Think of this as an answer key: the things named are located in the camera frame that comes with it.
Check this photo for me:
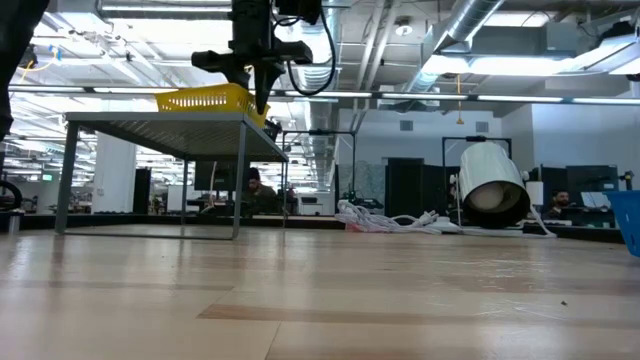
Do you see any white round power adapter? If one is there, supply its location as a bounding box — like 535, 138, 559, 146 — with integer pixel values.
433, 219, 462, 235

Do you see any black background monitor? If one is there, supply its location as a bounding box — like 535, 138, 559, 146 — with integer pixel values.
566, 164, 621, 194

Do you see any silver ceiling air duct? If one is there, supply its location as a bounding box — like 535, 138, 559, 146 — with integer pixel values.
287, 0, 346, 134

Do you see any black curved hose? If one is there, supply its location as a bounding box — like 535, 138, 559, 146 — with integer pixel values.
0, 179, 24, 216

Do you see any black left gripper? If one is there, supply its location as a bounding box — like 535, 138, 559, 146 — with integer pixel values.
191, 0, 324, 117

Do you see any blue plastic basket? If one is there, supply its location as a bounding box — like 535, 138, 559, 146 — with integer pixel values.
603, 189, 640, 259

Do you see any white power cable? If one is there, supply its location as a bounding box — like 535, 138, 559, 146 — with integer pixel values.
334, 198, 558, 240

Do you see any person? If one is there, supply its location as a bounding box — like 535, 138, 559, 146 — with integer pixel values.
242, 167, 279, 216
543, 189, 577, 221

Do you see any white cup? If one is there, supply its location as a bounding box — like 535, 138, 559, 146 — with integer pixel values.
524, 180, 545, 207

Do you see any grey perforated metal shelf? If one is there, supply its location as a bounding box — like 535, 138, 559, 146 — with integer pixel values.
54, 111, 290, 240

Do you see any yellow hanging pendant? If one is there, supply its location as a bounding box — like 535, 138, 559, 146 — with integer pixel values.
454, 74, 465, 126

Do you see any slim silver air duct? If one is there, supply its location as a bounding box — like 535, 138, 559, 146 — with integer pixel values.
403, 0, 506, 94

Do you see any overhead light bar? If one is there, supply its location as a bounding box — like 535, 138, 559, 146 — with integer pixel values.
7, 84, 640, 106

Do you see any black ceiling device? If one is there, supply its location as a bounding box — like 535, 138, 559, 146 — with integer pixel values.
18, 43, 39, 70

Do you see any black looping gripper cable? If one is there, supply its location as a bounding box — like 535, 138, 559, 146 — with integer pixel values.
285, 8, 338, 97

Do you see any dark background monitor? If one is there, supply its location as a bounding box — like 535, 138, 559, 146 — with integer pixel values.
193, 160, 251, 193

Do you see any yellow plastic basket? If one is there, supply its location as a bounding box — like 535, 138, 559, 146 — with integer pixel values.
153, 82, 272, 129

